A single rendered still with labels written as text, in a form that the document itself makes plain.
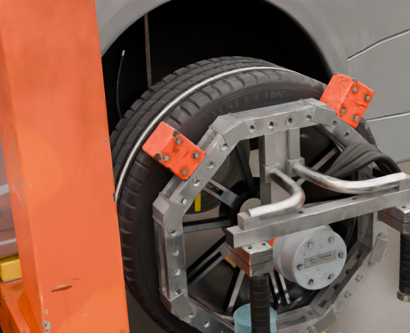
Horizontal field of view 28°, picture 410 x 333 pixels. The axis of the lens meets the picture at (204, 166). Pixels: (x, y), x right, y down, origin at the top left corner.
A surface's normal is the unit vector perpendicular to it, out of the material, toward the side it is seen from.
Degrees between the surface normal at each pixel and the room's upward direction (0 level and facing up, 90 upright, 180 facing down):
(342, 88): 55
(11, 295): 0
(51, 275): 90
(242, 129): 90
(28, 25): 90
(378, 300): 0
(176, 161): 90
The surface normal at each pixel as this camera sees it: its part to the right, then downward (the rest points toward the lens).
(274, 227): 0.42, 0.29
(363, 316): -0.06, -0.94
